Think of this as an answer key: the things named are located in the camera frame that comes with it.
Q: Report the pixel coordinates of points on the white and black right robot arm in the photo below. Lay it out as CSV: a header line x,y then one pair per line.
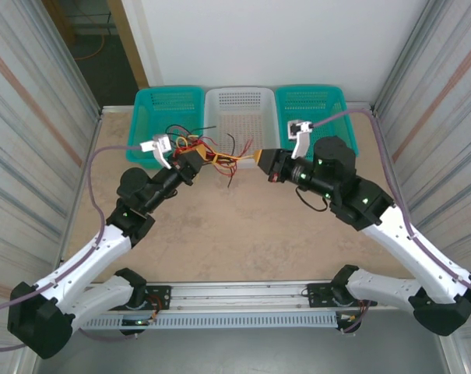
x,y
414,253

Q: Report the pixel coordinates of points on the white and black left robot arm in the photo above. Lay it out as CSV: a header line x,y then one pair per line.
x,y
83,257

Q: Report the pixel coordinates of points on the white plastic basket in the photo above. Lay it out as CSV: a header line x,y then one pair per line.
x,y
239,109

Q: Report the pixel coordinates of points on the teal plastic basket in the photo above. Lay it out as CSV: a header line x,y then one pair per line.
x,y
320,101
169,101

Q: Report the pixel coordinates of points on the translucent corrugated side panel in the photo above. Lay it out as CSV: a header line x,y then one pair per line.
x,y
25,117
453,117

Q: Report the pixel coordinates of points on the brown wooden board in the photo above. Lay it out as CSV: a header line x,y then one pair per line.
x,y
58,19

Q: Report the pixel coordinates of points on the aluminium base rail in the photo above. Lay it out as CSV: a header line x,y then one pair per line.
x,y
239,296

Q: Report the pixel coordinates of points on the wooden door frame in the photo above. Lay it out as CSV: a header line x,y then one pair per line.
x,y
128,39

